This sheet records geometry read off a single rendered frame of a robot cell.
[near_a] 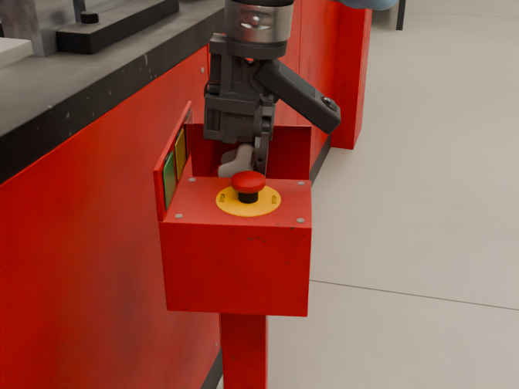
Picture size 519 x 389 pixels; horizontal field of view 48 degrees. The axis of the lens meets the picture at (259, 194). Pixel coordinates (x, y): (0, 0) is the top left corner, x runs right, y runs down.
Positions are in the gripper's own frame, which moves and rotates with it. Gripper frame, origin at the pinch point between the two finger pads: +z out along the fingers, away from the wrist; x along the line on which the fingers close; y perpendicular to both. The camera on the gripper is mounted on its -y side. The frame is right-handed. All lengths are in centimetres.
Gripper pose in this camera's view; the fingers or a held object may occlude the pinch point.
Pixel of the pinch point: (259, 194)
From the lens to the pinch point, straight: 75.0
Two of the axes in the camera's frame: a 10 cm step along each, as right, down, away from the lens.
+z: -0.9, 8.7, 4.9
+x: -0.7, 4.9, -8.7
